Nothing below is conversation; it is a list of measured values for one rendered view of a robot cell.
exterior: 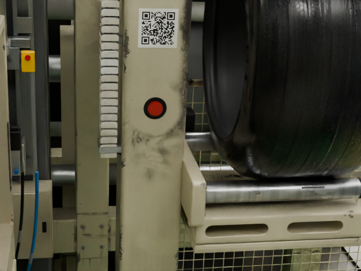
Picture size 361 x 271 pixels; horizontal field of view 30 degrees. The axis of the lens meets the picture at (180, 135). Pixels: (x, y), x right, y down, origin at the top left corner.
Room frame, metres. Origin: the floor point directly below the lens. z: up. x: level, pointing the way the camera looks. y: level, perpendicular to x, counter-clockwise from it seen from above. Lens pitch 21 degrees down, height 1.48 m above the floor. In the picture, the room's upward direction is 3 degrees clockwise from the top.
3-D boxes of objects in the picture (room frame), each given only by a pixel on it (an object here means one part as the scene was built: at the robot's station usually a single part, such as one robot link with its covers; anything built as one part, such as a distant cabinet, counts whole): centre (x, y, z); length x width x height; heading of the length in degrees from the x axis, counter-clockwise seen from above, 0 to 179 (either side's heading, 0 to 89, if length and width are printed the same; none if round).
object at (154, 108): (1.27, 0.05, 1.06); 0.03 x 0.02 x 0.03; 101
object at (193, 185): (1.36, -0.01, 0.90); 0.40 x 0.03 x 0.10; 11
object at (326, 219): (1.26, -0.21, 0.84); 0.36 x 0.09 x 0.06; 101
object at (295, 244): (1.40, -0.18, 0.80); 0.37 x 0.36 x 0.02; 11
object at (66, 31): (2.13, 0.37, 0.61); 0.33 x 0.06 x 0.86; 11
